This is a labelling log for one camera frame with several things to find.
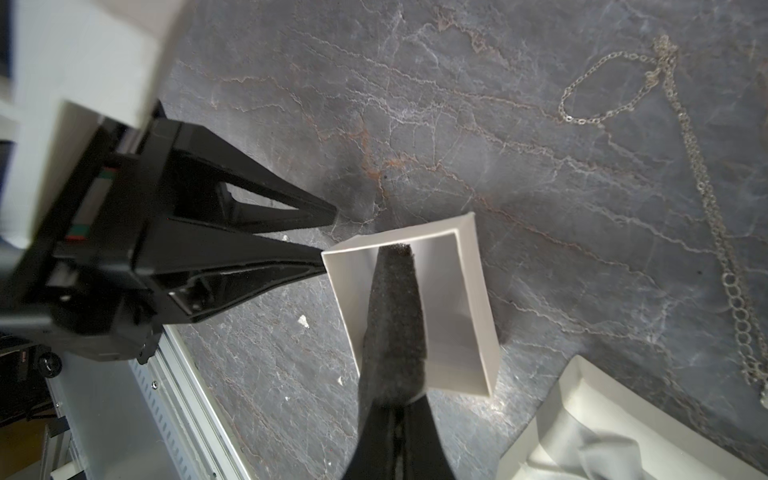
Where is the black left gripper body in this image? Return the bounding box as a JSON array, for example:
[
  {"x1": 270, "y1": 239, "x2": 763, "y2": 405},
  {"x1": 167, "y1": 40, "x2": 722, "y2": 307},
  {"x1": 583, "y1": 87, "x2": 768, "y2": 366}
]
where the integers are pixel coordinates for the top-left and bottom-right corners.
[{"x1": 0, "y1": 101, "x2": 181, "y2": 366}]

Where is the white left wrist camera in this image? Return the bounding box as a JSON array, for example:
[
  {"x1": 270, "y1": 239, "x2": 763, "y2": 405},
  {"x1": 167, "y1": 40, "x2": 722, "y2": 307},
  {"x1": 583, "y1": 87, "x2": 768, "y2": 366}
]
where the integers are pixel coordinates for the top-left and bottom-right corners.
[{"x1": 1, "y1": 1, "x2": 192, "y2": 249}]

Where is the aluminium mounting rail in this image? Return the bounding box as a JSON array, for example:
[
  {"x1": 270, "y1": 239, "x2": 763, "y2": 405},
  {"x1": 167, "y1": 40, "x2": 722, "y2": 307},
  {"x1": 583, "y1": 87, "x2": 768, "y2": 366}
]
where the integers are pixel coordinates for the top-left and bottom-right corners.
[{"x1": 48, "y1": 327, "x2": 253, "y2": 479}]

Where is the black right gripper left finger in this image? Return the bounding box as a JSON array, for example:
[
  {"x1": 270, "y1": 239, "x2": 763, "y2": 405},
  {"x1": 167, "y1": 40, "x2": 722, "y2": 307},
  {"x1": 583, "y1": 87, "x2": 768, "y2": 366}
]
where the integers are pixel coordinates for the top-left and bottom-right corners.
[{"x1": 343, "y1": 405, "x2": 398, "y2": 480}]

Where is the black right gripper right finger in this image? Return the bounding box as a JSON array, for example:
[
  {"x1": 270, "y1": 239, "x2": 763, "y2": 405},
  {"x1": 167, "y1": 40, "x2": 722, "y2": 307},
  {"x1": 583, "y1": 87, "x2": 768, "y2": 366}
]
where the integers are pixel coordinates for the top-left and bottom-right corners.
[{"x1": 398, "y1": 397, "x2": 455, "y2": 480}]

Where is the white bow jewelry box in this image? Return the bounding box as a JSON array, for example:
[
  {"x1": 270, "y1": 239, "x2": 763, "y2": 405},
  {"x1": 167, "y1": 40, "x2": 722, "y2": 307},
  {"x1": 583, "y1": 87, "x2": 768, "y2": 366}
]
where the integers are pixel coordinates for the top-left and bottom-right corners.
[{"x1": 322, "y1": 213, "x2": 501, "y2": 398}]

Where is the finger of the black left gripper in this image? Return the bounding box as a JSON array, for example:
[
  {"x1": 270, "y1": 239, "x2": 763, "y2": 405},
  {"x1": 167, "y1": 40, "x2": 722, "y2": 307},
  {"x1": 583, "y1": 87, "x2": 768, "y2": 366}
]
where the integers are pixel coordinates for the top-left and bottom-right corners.
[
  {"x1": 134, "y1": 217, "x2": 325, "y2": 324},
  {"x1": 170, "y1": 123, "x2": 337, "y2": 234}
]

